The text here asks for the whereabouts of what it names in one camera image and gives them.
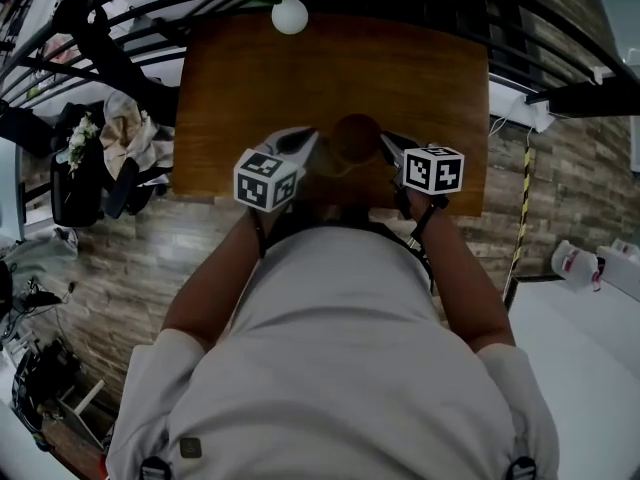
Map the amber translucent bowl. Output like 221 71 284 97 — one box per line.
318 136 382 180

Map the person's left forearm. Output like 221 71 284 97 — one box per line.
161 206 268 355

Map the person's right forearm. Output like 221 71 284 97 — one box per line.
413 202 517 353

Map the dark brown bowl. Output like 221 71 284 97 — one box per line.
331 113 384 165

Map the person's white shirt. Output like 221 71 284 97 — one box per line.
104 223 560 480

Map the beige cloth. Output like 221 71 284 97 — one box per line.
98 89 175 173

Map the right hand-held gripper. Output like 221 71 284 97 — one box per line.
378 131 466 220

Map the white plastic bottle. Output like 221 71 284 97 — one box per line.
550 239 604 295

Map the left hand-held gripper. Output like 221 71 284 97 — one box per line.
233 126 324 214

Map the white table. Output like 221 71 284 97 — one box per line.
507 245 640 480

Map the black metal railing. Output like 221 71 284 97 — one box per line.
0 0 640 119

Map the white flower bouquet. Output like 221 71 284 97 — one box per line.
65 111 100 175

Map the yellow black striped pole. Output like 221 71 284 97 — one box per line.
501 130 533 299

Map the black wrist strap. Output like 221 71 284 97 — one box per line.
410 201 447 242

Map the white round vase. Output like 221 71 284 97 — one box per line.
270 0 310 36

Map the black office chair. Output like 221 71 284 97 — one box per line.
48 101 142 229

